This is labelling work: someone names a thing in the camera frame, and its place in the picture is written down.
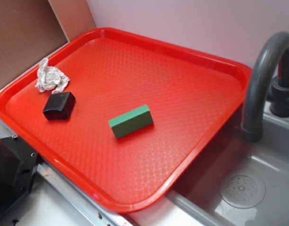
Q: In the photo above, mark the red plastic tray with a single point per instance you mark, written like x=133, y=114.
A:
x=190, y=94

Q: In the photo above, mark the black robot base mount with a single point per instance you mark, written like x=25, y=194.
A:
x=18, y=165

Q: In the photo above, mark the green rectangular block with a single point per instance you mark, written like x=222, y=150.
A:
x=131, y=121

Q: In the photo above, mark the brown cardboard panel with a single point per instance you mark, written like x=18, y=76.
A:
x=32, y=29

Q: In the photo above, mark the black plastic box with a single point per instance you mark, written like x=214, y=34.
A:
x=59, y=106

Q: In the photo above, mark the grey curved faucet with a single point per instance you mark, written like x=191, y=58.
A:
x=269, y=82

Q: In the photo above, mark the grey plastic sink basin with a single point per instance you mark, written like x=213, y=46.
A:
x=197, y=189

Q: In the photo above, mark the aluminium rail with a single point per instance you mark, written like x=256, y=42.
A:
x=56, y=202

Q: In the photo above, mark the crumpled white paper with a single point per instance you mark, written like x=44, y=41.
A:
x=50, y=78

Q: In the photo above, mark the round sink drain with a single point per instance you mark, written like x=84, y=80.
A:
x=242, y=189

